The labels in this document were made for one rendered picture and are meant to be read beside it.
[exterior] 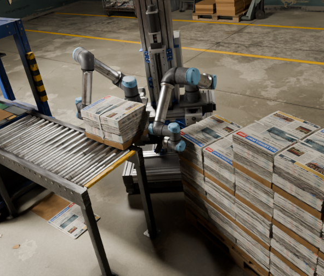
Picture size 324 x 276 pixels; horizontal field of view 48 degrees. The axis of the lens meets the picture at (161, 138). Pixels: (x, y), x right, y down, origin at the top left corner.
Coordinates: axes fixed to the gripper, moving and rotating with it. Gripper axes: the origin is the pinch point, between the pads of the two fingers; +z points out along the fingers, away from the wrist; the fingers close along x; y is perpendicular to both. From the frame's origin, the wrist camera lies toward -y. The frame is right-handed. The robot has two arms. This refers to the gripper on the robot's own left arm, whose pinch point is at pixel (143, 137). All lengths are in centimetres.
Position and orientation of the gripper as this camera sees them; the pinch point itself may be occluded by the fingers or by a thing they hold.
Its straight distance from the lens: 259.5
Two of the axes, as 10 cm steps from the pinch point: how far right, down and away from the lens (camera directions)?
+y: -0.8, -8.8, -4.7
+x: -6.1, 4.2, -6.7
